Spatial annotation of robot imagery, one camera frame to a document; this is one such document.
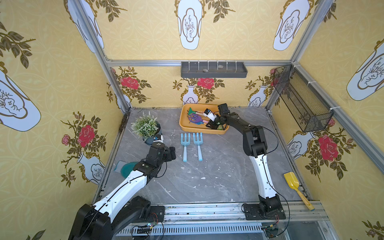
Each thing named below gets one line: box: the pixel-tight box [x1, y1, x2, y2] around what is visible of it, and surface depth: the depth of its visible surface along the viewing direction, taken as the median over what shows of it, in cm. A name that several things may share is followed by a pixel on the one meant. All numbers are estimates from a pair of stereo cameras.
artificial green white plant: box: [131, 111, 159, 142], surface depth 90 cm
